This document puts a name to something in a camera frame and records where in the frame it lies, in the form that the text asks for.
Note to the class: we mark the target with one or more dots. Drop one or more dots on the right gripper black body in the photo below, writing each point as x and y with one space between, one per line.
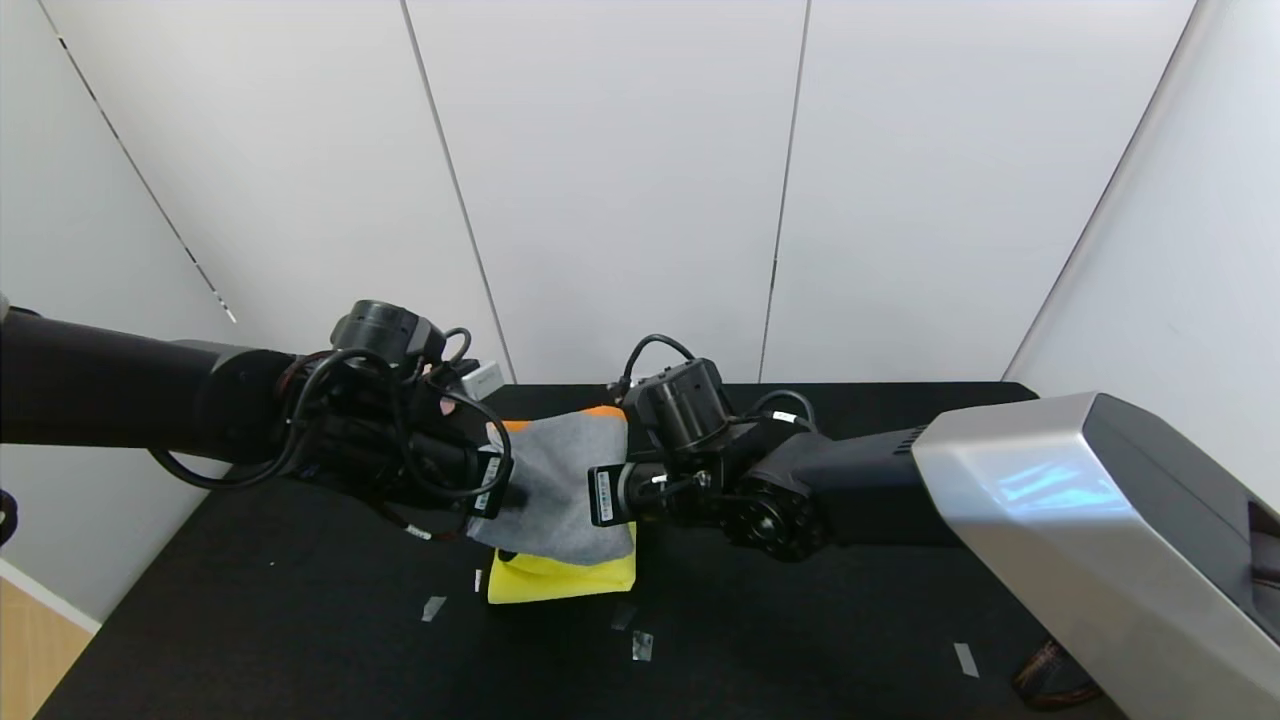
604 494

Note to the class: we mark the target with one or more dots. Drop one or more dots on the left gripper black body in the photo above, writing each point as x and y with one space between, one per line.
489 485

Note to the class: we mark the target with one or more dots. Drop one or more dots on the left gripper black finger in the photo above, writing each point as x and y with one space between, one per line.
515 497

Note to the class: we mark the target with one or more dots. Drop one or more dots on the grey towel with orange stripes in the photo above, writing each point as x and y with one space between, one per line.
560 490

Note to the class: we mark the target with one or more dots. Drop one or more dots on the yellow microfibre towel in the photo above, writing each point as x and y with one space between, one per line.
570 578

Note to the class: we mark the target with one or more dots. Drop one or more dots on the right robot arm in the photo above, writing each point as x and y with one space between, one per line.
1000 500

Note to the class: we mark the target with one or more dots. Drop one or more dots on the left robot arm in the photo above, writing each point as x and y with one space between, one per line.
120 390

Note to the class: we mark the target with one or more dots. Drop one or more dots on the clear tape piece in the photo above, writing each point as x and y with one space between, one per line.
965 660
622 617
642 645
433 608

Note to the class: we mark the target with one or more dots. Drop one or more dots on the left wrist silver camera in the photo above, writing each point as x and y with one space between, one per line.
482 378

